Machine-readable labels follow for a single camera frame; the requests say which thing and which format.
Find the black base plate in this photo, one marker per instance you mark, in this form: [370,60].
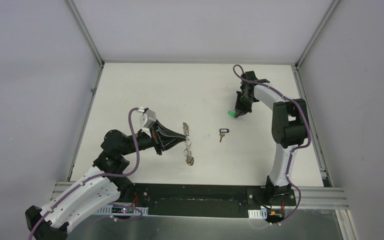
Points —
[214,201]

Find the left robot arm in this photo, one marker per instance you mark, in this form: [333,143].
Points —
[103,183]

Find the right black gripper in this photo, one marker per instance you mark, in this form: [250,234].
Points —
[240,109]

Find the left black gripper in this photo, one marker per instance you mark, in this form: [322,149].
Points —
[158,139]

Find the metal disc with keyrings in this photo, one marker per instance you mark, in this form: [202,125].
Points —
[187,151]

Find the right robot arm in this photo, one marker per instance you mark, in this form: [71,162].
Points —
[289,130]

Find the yellow key tag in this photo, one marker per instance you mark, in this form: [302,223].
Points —
[191,162]

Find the black tag key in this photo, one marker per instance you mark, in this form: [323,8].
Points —
[222,133]

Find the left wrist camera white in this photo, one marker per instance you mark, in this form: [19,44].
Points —
[146,120]

